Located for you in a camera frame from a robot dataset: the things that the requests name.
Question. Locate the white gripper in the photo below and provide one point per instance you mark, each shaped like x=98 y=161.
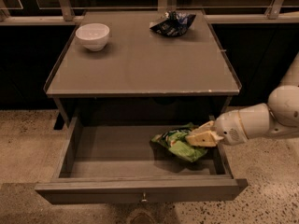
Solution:
x=228 y=126

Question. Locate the green rice chip bag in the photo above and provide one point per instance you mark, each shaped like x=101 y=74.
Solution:
x=175 y=142

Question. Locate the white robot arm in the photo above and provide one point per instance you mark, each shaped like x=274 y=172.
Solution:
x=278 y=118

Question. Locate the grey wooden drawer cabinet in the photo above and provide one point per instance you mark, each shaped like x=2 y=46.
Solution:
x=139 y=63

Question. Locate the small metal drawer knob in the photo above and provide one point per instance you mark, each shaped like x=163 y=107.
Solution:
x=144 y=198

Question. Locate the dark blue chip bag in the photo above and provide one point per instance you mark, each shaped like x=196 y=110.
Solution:
x=173 y=24

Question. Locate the open grey top drawer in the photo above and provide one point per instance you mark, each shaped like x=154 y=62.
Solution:
x=116 y=164

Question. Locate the white ceramic bowl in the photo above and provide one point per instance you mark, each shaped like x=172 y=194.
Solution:
x=93 y=36

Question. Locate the metal railing frame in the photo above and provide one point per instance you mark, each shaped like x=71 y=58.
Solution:
x=35 y=12

